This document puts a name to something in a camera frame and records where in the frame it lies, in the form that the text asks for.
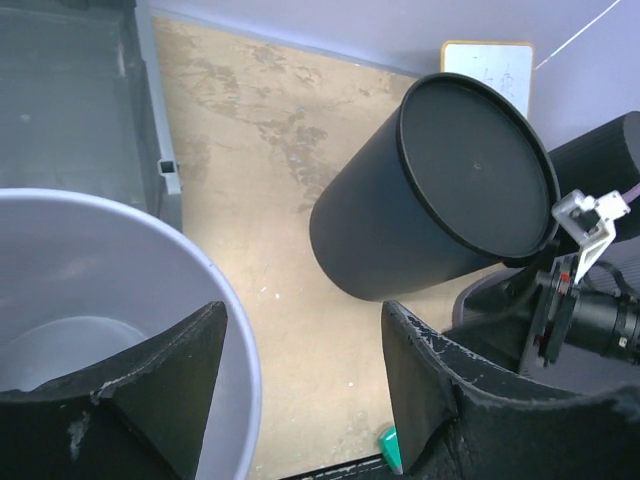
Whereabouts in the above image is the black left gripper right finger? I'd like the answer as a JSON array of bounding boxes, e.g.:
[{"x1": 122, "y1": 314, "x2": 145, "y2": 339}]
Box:
[{"x1": 381, "y1": 301, "x2": 639, "y2": 479}]

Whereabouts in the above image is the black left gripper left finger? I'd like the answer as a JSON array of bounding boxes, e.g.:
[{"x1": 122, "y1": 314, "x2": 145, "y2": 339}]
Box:
[{"x1": 1, "y1": 301, "x2": 228, "y2": 479}]

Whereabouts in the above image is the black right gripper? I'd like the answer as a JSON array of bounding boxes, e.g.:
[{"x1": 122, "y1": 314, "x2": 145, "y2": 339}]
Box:
[{"x1": 444, "y1": 240, "x2": 578, "y2": 373}]

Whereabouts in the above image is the grey slatted square basket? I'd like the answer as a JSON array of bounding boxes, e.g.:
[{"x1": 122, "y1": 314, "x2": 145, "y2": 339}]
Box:
[{"x1": 445, "y1": 241, "x2": 639, "y2": 393}]

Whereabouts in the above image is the grey round plastic bin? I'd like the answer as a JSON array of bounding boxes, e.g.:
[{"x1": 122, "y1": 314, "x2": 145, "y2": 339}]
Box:
[{"x1": 1, "y1": 188, "x2": 262, "y2": 479}]

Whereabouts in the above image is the dark blue round bin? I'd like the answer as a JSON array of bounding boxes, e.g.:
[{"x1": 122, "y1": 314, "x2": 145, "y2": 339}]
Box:
[{"x1": 309, "y1": 73, "x2": 560, "y2": 301}]

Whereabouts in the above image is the black ribbed round bin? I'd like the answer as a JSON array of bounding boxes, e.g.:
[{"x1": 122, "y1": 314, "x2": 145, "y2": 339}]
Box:
[{"x1": 549, "y1": 111, "x2": 639, "y2": 197}]

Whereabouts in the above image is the grey plastic crate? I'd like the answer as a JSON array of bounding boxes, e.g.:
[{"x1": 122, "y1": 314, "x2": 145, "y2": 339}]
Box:
[{"x1": 1, "y1": 1, "x2": 183, "y2": 229}]

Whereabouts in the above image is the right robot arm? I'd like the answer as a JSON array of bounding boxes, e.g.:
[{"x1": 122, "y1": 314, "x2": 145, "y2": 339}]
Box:
[{"x1": 445, "y1": 243, "x2": 639, "y2": 373}]

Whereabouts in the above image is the green tape measure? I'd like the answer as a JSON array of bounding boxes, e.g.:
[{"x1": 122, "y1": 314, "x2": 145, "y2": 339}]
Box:
[{"x1": 377, "y1": 425, "x2": 403, "y2": 475}]

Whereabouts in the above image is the yellow framed whiteboard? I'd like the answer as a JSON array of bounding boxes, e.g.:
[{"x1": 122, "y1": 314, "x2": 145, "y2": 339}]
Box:
[{"x1": 440, "y1": 40, "x2": 535, "y2": 117}]

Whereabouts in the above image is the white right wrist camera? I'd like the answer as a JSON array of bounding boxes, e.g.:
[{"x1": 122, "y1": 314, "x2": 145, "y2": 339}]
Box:
[{"x1": 551, "y1": 190, "x2": 631, "y2": 285}]

